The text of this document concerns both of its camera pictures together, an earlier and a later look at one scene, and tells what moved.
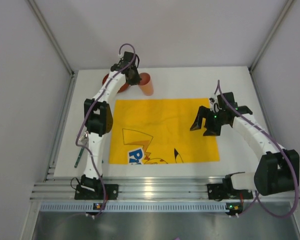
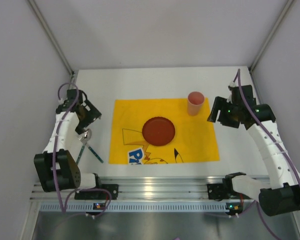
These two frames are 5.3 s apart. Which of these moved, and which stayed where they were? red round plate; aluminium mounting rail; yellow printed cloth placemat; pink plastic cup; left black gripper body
Moved: left black gripper body; pink plastic cup; red round plate
Stayed: aluminium mounting rail; yellow printed cloth placemat
